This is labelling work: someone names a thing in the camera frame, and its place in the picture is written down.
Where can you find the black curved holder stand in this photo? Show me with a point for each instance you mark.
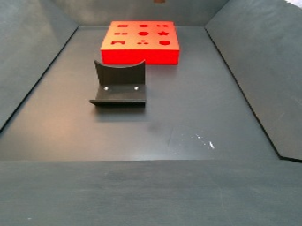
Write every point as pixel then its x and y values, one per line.
pixel 122 84

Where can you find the red shape-sorting block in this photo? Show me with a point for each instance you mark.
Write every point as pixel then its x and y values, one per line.
pixel 135 41

